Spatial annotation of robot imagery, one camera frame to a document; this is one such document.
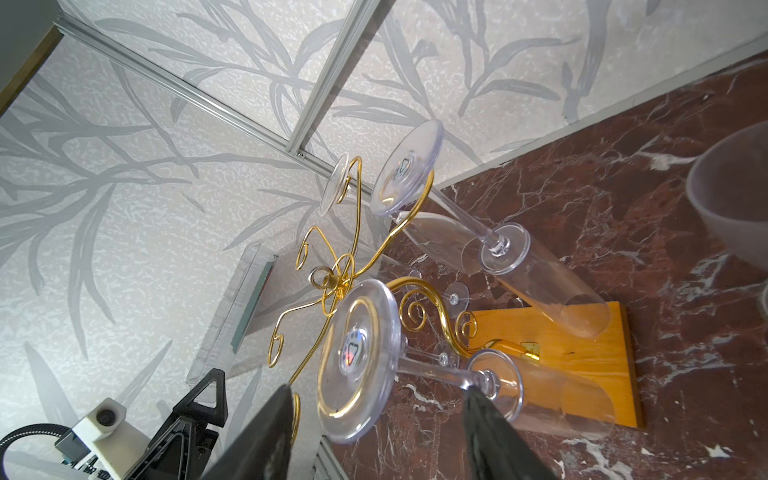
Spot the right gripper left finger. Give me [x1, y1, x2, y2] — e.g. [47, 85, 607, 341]
[202, 384, 294, 480]

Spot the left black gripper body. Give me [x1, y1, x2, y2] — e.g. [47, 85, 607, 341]
[128, 419, 219, 480]

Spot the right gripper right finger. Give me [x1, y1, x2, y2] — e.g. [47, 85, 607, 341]
[463, 386, 556, 480]

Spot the amber wine glass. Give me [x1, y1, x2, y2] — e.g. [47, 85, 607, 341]
[317, 280, 616, 444]

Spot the yellow wooden rack base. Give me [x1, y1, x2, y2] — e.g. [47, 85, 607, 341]
[469, 301, 645, 428]

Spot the clear plastic wall bin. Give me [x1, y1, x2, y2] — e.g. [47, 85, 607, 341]
[186, 242, 278, 387]

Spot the gold wire glass rack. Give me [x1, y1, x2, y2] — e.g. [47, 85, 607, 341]
[267, 153, 502, 443]

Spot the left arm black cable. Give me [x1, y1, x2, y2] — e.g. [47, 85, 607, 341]
[0, 422, 73, 463]

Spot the aluminium frame crossbar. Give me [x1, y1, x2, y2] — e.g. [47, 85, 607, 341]
[54, 11, 333, 178]

